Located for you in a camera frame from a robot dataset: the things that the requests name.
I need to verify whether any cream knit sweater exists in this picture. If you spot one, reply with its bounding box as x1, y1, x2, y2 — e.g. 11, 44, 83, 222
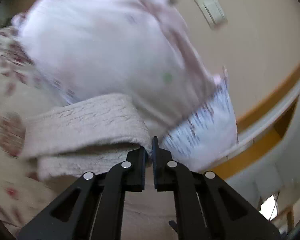
19, 94, 151, 181

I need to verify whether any floral bedspread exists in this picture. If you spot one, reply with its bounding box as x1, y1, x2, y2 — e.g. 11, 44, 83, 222
0, 27, 177, 239

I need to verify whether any pink lavender-print pillow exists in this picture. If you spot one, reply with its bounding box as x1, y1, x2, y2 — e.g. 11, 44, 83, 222
12, 0, 237, 171

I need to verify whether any white wall switch panel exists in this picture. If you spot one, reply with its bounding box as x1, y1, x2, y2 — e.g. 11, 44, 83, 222
194, 0, 227, 29

